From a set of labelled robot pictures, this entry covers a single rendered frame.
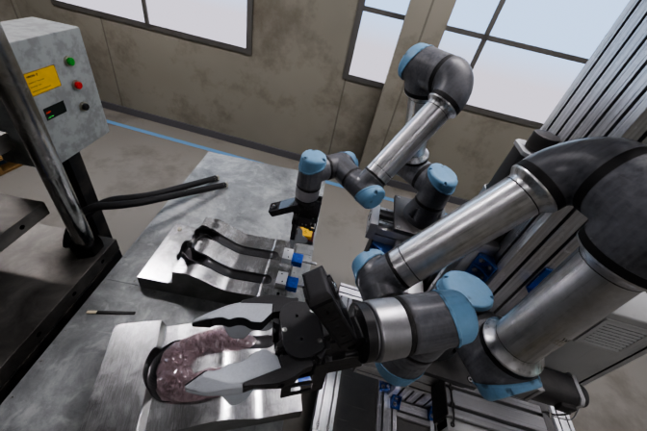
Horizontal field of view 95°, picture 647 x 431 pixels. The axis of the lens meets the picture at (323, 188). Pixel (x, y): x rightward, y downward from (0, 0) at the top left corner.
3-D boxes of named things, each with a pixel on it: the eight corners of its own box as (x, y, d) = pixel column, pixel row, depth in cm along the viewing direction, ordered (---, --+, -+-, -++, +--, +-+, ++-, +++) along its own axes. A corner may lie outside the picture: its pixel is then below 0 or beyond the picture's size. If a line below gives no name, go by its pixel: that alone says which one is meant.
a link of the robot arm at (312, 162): (334, 159, 84) (309, 164, 80) (327, 189, 91) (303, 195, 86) (320, 145, 89) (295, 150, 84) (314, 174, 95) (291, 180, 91)
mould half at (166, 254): (295, 257, 125) (299, 235, 117) (281, 315, 104) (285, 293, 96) (177, 233, 123) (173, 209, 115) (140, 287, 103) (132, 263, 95)
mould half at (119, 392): (290, 325, 102) (294, 308, 95) (299, 417, 82) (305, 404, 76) (124, 342, 89) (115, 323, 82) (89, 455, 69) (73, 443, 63)
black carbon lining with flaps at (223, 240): (279, 255, 116) (281, 239, 110) (269, 291, 103) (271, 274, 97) (191, 237, 115) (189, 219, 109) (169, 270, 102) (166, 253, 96)
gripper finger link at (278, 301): (233, 333, 35) (306, 341, 35) (233, 323, 34) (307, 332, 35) (243, 300, 39) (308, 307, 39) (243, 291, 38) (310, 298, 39)
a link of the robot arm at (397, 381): (397, 320, 58) (417, 289, 51) (424, 386, 49) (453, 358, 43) (359, 327, 55) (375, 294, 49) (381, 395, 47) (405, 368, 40)
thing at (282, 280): (312, 286, 108) (315, 277, 105) (310, 298, 104) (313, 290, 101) (276, 279, 108) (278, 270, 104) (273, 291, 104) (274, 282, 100)
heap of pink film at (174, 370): (256, 330, 93) (257, 317, 88) (257, 396, 79) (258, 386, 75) (165, 340, 86) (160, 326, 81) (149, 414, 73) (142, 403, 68)
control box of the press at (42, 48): (158, 281, 190) (88, 28, 100) (129, 326, 166) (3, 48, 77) (124, 274, 189) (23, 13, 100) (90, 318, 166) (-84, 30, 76)
